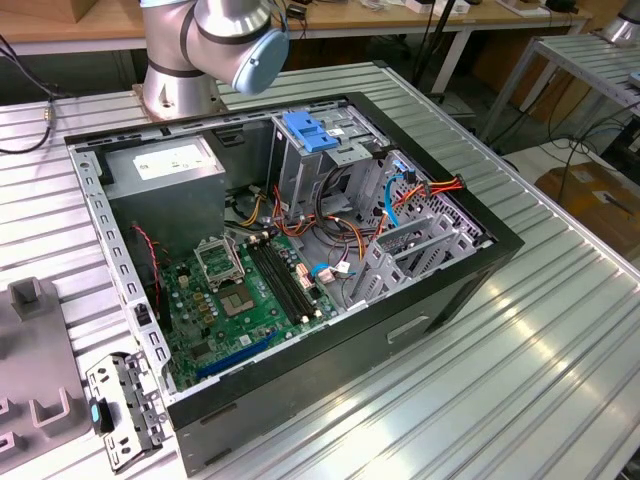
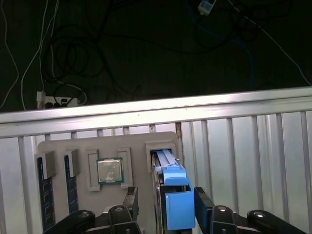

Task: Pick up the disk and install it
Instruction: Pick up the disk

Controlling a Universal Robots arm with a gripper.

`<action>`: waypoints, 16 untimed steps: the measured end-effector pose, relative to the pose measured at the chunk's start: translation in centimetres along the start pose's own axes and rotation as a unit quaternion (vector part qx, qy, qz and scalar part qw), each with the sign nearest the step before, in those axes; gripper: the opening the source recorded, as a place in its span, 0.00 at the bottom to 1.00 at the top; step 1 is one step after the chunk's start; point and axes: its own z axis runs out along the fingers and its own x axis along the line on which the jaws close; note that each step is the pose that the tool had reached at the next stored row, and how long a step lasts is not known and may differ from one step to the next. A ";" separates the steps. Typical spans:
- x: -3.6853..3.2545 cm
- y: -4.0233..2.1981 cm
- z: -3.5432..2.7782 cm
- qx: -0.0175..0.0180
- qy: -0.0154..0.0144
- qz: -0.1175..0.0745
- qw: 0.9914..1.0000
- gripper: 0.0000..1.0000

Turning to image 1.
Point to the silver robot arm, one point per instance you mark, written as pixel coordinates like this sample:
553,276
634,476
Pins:
175,85

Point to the metal disk bay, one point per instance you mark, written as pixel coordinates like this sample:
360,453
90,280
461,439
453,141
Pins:
380,260

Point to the black RAM slot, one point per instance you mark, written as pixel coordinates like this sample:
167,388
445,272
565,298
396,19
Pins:
290,280
276,280
297,280
283,280

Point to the metal drive cage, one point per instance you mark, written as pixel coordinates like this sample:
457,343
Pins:
295,175

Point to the CPU socket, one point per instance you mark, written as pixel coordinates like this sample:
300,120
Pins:
235,300

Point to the blue drive latch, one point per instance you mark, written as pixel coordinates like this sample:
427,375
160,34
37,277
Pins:
310,135

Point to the green motherboard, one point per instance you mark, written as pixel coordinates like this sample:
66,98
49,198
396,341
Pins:
250,330

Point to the blue expansion slot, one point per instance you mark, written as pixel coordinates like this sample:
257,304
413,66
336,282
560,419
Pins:
235,357

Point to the black PC case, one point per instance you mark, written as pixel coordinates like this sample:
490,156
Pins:
300,390

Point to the grey power supply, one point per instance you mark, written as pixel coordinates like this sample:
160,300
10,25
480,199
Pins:
165,210

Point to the black rear case clip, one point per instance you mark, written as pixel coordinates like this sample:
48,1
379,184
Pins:
142,315

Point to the black stand pole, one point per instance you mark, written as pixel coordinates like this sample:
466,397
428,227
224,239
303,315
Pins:
434,30

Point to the white desk box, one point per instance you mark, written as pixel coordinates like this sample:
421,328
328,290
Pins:
420,5

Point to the large cardboard box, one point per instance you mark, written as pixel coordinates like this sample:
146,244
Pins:
590,200

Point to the grey parts rack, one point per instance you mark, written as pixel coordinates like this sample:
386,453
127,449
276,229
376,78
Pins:
35,360

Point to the metal slat side table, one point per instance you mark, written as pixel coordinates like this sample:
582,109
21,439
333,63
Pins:
575,55

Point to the small brown box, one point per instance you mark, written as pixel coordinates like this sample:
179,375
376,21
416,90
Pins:
100,7

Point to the black desk device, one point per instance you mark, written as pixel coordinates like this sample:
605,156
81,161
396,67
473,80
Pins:
562,5

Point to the wooden desk white frame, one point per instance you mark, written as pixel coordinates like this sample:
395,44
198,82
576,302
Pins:
350,12

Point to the metal expansion bracket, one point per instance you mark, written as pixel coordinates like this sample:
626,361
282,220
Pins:
135,400

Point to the black teal bracket latch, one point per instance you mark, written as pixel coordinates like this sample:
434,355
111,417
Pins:
102,415

